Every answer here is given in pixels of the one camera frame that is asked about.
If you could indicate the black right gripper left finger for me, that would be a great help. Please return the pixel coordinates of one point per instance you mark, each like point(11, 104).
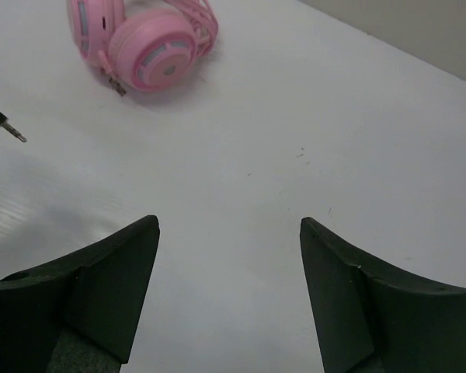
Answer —
point(80, 312)

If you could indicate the pink headphones with wrapped cable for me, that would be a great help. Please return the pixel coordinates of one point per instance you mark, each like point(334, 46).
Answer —
point(149, 51)

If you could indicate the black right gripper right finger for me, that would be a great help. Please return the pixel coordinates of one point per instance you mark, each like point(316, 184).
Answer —
point(371, 316)

